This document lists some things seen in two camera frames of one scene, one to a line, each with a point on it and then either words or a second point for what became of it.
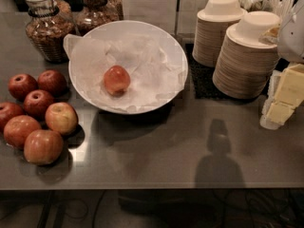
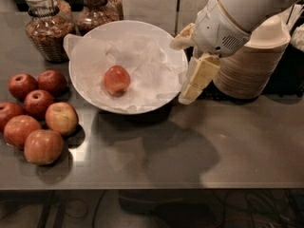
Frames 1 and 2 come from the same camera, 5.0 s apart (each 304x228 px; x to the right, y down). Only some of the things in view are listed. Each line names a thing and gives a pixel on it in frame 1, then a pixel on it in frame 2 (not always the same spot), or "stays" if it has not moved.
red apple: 117,80 stays
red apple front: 43,147 stays
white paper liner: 155,76 stays
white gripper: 293,39 → 218,28
